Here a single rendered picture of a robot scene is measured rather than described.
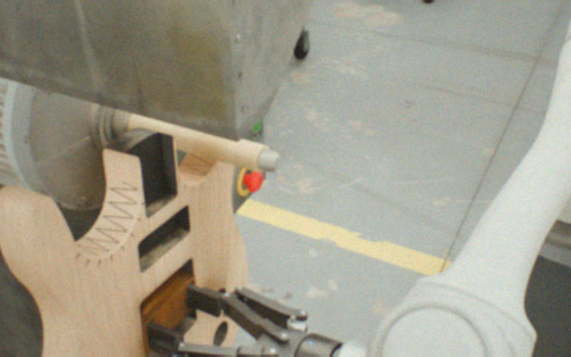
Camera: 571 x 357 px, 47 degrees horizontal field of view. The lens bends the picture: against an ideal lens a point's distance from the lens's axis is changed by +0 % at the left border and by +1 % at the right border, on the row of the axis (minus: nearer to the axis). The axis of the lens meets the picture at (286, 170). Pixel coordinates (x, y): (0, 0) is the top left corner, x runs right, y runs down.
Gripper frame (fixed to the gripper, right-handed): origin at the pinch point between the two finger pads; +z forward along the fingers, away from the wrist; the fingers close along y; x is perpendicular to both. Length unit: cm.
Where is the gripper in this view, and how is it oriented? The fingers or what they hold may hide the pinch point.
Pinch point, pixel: (172, 314)
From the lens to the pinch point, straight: 79.2
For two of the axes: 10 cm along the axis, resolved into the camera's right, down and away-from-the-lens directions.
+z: -8.9, -2.4, 4.0
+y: 4.6, -4.3, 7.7
